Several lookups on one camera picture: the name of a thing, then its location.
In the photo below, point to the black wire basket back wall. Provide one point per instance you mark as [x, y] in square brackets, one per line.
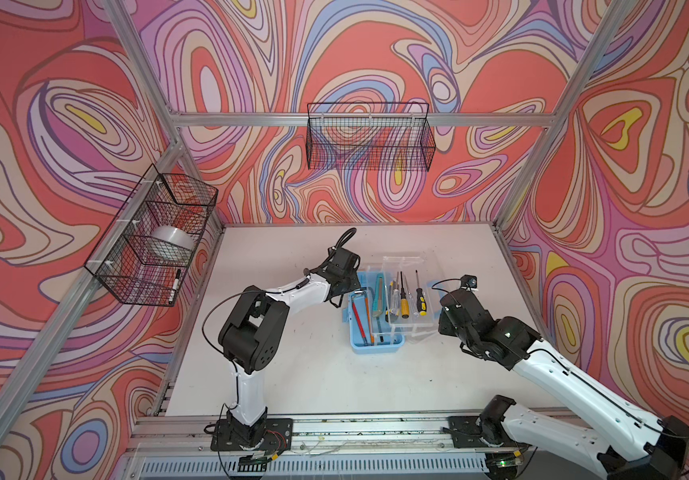
[369, 136]

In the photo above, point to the small yellow black screwdriver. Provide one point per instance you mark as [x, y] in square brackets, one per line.
[421, 304]

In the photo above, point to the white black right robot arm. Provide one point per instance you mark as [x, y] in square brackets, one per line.
[619, 439]

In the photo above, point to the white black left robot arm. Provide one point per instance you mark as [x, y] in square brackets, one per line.
[251, 336]

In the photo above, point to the black wire basket wall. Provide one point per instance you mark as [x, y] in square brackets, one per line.
[145, 257]
[369, 136]

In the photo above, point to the orange black screwdriver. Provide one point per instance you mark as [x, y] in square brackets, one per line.
[369, 320]

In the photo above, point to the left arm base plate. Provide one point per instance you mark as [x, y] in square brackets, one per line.
[272, 435]

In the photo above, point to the grey tape roll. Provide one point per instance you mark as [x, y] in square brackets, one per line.
[171, 244]

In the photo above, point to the teal utility knife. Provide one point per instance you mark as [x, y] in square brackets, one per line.
[380, 298]

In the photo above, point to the clear handle screwdriver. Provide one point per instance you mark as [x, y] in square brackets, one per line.
[393, 300]

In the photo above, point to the red handle tool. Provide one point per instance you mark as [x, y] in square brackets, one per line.
[363, 336]

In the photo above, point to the blue plastic tool box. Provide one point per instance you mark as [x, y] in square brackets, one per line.
[392, 340]

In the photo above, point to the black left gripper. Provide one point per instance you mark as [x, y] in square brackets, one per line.
[356, 284]

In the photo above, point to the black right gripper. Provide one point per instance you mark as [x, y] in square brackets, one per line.
[441, 325]

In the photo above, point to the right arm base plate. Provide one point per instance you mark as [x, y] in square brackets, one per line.
[468, 431]

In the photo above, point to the clear plastic box lid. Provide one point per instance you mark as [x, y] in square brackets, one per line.
[415, 328]

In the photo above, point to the black marker in basket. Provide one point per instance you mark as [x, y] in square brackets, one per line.
[175, 287]

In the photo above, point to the black wire basket left wall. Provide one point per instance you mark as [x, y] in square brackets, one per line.
[145, 257]

